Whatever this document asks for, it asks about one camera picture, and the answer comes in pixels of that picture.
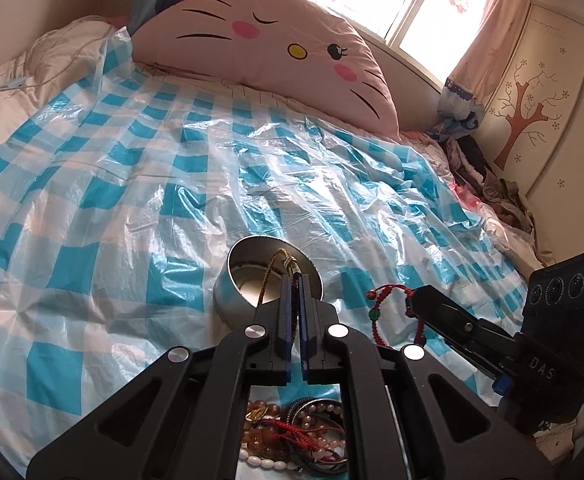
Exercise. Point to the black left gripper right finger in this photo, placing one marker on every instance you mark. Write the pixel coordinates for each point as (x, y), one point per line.
(318, 365)

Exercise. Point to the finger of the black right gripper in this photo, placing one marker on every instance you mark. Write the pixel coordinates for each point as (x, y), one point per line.
(484, 344)

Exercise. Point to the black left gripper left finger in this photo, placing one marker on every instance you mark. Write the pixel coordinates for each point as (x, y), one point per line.
(272, 360)

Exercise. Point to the round silver metal tin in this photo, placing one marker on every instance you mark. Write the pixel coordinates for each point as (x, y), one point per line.
(237, 288)

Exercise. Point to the pile of clothes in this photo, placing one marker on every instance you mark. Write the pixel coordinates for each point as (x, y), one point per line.
(471, 170)

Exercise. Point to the white wardrobe with tree decal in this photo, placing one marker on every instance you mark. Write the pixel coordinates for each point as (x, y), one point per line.
(533, 130)

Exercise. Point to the blue white checkered plastic sheet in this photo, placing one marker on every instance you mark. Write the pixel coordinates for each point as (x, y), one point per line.
(121, 198)

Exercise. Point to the pink window curtain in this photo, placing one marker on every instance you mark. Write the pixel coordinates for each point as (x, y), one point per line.
(473, 81)

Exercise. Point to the pink cat face pillow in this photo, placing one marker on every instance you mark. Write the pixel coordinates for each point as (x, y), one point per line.
(293, 48)

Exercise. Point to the beige quilt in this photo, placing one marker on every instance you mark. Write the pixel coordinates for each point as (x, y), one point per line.
(50, 65)

